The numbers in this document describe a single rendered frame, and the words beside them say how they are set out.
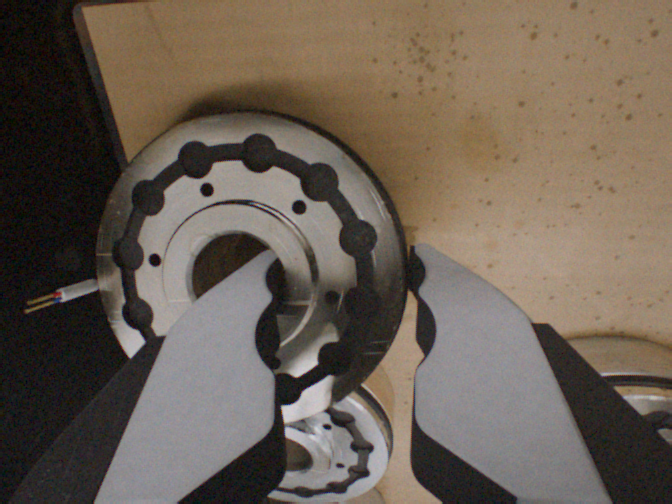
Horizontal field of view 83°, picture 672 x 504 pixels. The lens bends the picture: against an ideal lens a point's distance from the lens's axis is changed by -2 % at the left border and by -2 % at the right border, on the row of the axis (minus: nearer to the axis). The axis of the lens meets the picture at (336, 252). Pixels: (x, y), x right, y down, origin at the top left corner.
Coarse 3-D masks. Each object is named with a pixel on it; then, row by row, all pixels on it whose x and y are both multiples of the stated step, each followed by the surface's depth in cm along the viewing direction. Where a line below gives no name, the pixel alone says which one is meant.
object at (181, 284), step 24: (192, 216) 11; (216, 216) 11; (240, 216) 11; (264, 216) 11; (192, 240) 12; (264, 240) 11; (288, 240) 11; (168, 264) 12; (192, 264) 12; (288, 264) 11; (312, 264) 11; (168, 288) 12; (192, 288) 12; (288, 288) 11; (312, 288) 11; (288, 312) 12; (288, 336) 12
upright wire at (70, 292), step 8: (88, 280) 13; (96, 280) 13; (64, 288) 12; (72, 288) 12; (80, 288) 12; (88, 288) 13; (96, 288) 13; (48, 296) 11; (56, 296) 12; (64, 296) 12; (72, 296) 12; (40, 304) 11; (48, 304) 11
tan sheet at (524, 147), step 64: (192, 0) 12; (256, 0) 12; (320, 0) 12; (384, 0) 12; (448, 0) 11; (512, 0) 11; (576, 0) 11; (640, 0) 11; (128, 64) 14; (192, 64) 13; (256, 64) 13; (320, 64) 13; (384, 64) 13; (448, 64) 12; (512, 64) 12; (576, 64) 12; (640, 64) 12; (128, 128) 15; (384, 128) 14; (448, 128) 13; (512, 128) 13; (576, 128) 13; (640, 128) 12; (448, 192) 14; (512, 192) 14; (576, 192) 14; (640, 192) 13; (448, 256) 16; (512, 256) 15; (576, 256) 15; (640, 256) 15; (576, 320) 16; (640, 320) 16
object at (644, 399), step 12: (624, 396) 14; (636, 396) 14; (648, 396) 14; (660, 396) 14; (636, 408) 14; (648, 408) 14; (660, 408) 14; (648, 420) 15; (660, 420) 15; (660, 432) 15
